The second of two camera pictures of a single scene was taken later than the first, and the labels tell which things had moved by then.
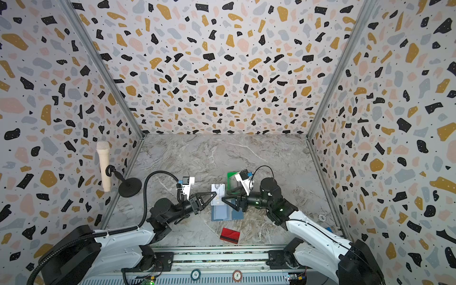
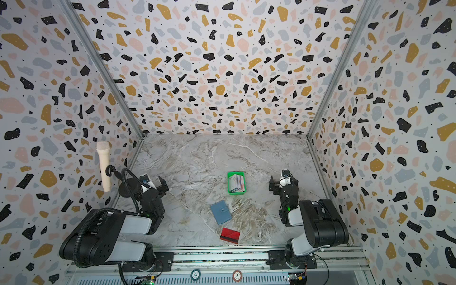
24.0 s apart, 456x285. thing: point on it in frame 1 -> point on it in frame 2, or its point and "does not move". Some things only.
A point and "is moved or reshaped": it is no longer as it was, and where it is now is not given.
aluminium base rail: [219, 265] does not move
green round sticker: [195, 274] does not move
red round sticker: [237, 275] does not move
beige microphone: [103, 149] does not move
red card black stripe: [230, 235] does not move
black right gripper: [246, 201] -> [276, 185]
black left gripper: [200, 203] -> [164, 184]
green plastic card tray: [232, 184] does not move
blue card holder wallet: [223, 212] is moved or reshaped
